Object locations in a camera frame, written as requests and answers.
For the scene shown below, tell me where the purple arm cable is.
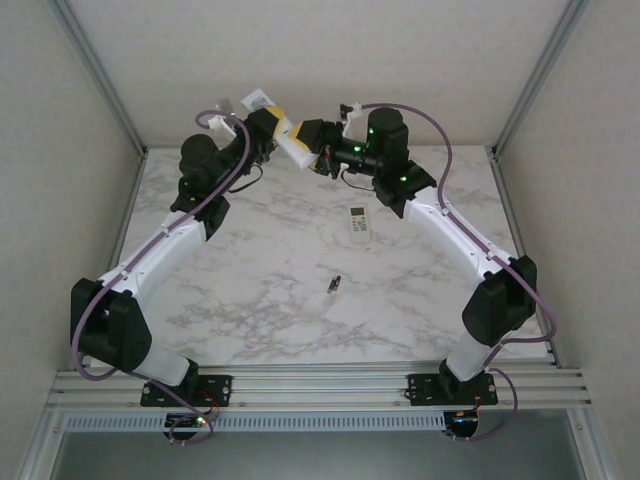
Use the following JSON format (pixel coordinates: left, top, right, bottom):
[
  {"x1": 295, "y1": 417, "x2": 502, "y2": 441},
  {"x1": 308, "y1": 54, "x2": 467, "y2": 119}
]
[
  {"x1": 360, "y1": 101, "x2": 559, "y2": 444},
  {"x1": 71, "y1": 110, "x2": 252, "y2": 447}
]

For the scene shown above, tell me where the aluminium side rail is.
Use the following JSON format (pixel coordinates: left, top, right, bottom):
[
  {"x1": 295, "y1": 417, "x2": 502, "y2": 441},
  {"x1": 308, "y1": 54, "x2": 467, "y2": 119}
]
[
  {"x1": 487, "y1": 147, "x2": 560, "y2": 369},
  {"x1": 78, "y1": 147, "x2": 149, "y2": 371}
]

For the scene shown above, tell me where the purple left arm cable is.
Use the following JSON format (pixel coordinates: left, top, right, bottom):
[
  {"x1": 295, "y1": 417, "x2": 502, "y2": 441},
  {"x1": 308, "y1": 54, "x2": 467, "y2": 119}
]
[{"x1": 71, "y1": 110, "x2": 252, "y2": 447}]

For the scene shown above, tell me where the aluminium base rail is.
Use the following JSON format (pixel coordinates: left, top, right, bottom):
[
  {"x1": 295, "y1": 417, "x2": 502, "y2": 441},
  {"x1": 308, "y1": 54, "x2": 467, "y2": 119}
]
[{"x1": 47, "y1": 367, "x2": 591, "y2": 412}]

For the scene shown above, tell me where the long white remote control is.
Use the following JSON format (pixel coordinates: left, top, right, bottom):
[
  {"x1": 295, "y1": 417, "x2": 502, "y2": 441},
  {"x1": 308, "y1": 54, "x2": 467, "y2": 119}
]
[{"x1": 238, "y1": 88, "x2": 322, "y2": 170}]

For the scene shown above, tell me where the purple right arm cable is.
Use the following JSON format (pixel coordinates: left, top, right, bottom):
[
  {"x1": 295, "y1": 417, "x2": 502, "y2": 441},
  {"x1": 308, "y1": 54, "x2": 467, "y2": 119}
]
[{"x1": 360, "y1": 101, "x2": 559, "y2": 444}]

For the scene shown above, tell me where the thin black left gripper cable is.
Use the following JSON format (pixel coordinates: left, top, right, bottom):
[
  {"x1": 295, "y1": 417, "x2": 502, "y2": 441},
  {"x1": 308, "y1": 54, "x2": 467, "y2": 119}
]
[{"x1": 230, "y1": 163, "x2": 265, "y2": 195}]

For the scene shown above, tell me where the white remote with display screen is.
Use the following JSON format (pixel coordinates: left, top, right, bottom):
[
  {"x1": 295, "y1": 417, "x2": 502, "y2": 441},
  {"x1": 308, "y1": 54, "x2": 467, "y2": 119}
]
[{"x1": 346, "y1": 204, "x2": 375, "y2": 247}]

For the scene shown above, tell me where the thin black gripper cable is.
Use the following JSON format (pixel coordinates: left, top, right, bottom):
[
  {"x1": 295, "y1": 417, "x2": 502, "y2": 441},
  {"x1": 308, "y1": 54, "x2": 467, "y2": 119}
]
[
  {"x1": 340, "y1": 168, "x2": 384, "y2": 192},
  {"x1": 230, "y1": 163, "x2": 265, "y2": 195}
]

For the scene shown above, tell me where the thin black right gripper cable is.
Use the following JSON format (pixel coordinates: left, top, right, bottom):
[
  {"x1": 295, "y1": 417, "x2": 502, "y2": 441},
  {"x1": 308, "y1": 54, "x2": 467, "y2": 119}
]
[{"x1": 340, "y1": 168, "x2": 384, "y2": 192}]

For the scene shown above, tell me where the grey slotted cable duct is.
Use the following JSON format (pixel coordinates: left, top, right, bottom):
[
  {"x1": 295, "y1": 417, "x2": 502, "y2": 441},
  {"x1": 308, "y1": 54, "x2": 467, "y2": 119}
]
[{"x1": 64, "y1": 412, "x2": 447, "y2": 432}]

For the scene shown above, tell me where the aluminium frame post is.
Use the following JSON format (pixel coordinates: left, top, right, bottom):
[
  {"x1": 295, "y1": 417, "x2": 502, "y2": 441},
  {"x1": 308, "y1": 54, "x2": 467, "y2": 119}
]
[
  {"x1": 52, "y1": 0, "x2": 150, "y2": 157},
  {"x1": 488, "y1": 0, "x2": 594, "y2": 157}
]

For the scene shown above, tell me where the black controller board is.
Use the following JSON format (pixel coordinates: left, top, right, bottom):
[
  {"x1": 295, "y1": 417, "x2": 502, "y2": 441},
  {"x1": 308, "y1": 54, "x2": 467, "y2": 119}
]
[
  {"x1": 164, "y1": 412, "x2": 214, "y2": 444},
  {"x1": 446, "y1": 409, "x2": 482, "y2": 444}
]

